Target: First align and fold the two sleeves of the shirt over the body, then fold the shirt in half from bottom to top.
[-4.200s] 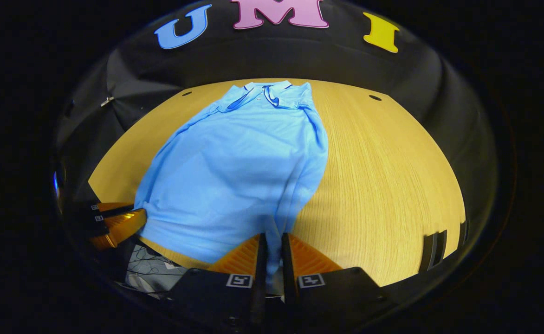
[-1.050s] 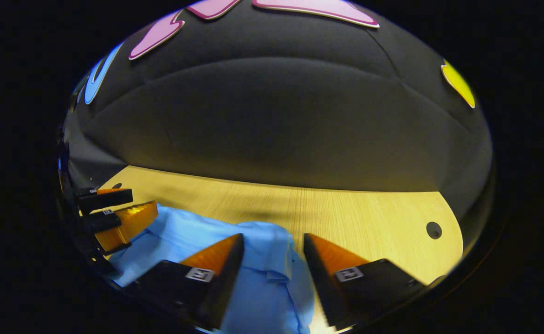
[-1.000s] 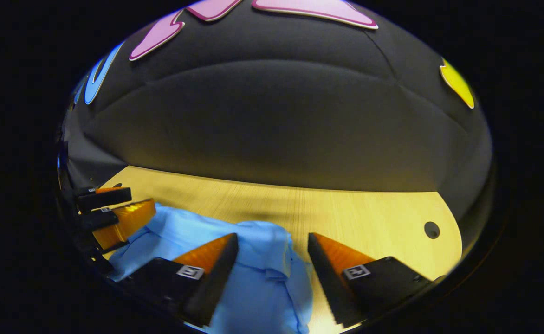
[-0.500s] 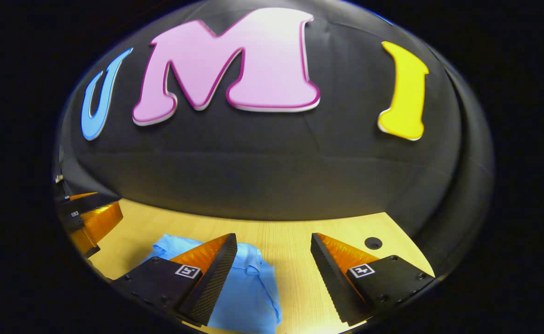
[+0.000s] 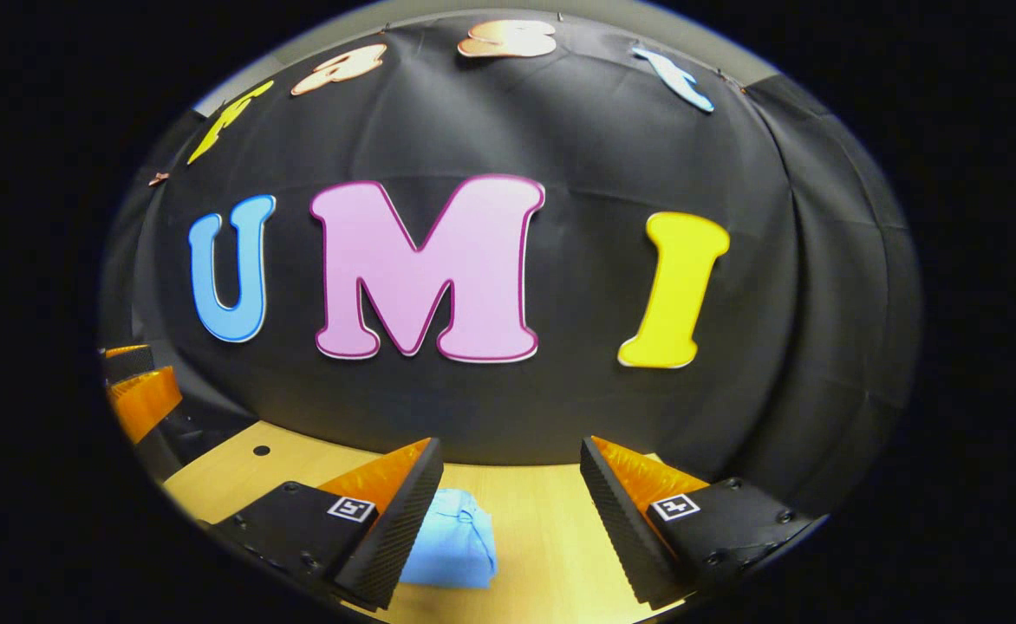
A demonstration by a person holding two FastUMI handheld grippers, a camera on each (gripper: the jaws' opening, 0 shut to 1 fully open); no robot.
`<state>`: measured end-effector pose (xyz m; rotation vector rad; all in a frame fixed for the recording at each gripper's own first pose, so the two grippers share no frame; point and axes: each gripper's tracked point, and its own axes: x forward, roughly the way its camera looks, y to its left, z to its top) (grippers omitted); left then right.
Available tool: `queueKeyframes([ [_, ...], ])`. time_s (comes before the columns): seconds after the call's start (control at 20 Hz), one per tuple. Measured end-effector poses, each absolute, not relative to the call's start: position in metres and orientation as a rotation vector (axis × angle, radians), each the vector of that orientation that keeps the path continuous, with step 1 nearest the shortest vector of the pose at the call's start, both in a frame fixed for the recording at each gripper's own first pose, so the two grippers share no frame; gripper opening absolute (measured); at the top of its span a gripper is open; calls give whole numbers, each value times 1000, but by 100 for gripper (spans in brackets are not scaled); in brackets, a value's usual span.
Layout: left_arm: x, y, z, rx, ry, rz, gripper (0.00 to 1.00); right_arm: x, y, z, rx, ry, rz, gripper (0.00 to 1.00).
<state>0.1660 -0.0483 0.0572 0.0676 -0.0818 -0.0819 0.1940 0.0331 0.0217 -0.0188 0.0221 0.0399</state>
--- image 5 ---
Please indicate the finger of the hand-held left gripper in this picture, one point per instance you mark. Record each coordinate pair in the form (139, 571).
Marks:
(148, 403)
(131, 364)

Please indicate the black backdrop cloth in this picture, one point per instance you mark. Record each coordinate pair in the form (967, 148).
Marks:
(577, 130)

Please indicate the light blue T-shirt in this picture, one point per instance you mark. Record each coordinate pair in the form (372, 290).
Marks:
(456, 546)

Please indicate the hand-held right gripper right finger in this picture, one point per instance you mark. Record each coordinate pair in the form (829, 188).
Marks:
(621, 529)

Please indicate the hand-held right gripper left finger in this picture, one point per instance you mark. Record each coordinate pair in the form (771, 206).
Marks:
(395, 537)

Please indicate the small red clip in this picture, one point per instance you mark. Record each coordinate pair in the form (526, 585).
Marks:
(159, 178)

